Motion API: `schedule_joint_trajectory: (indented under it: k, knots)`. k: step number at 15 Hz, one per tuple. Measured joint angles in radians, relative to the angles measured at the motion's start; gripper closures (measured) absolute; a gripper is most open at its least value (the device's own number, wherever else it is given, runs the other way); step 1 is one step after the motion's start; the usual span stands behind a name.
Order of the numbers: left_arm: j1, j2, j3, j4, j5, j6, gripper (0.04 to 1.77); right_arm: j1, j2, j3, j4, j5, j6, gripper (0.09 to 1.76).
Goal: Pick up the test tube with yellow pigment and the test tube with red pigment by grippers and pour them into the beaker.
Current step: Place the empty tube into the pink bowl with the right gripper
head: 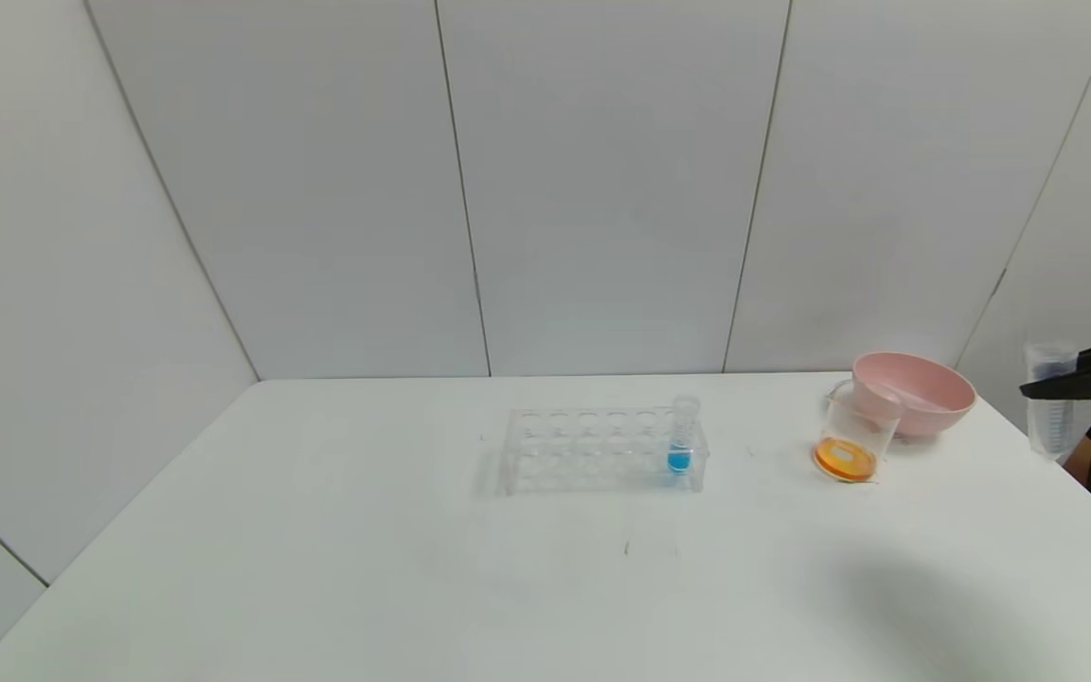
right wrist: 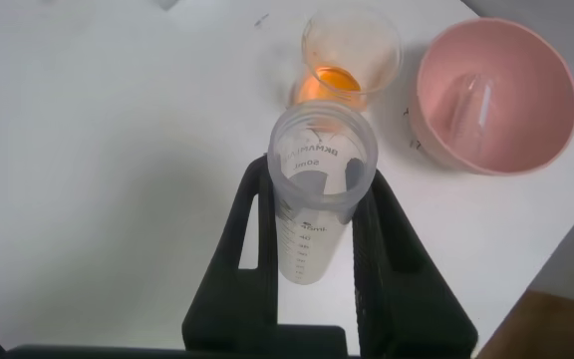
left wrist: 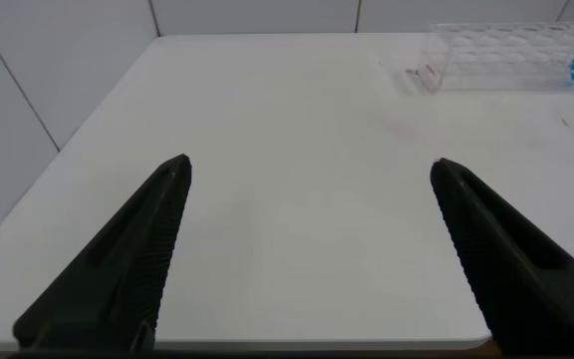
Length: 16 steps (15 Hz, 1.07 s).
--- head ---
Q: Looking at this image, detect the pink plastic bowl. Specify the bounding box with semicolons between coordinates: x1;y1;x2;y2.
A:
850;351;976;440

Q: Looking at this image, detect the clear glass beaker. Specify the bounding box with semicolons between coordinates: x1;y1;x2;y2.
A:
812;380;904;486

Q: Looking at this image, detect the test tube with blue pigment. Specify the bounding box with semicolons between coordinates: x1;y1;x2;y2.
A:
669;395;702;476

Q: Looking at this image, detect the clear acrylic test tube rack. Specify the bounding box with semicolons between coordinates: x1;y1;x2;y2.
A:
497;406;708;497

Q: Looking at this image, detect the test tube with yellow pigment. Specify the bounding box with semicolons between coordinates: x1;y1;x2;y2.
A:
1023;341;1081;462

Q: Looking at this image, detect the test tube with red pigment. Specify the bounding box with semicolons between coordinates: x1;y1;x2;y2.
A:
877;379;948;411

